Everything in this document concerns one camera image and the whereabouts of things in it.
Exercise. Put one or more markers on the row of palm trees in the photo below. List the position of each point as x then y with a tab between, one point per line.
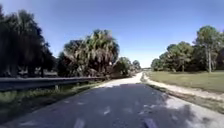
96	53

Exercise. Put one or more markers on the grey asphalt path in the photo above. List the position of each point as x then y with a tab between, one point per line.
116	100

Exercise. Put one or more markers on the row of green trees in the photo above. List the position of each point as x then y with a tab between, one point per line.
181	55

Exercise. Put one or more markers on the sandy dirt track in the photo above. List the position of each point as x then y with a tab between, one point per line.
186	90

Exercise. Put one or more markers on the metal guardrail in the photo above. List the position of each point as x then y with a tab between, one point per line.
33	82

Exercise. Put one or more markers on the grass field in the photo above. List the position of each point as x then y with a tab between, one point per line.
193	79

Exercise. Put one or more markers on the narrow grass strip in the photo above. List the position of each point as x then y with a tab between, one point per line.
201	101

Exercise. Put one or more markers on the grass verge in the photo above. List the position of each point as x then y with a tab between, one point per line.
20	100

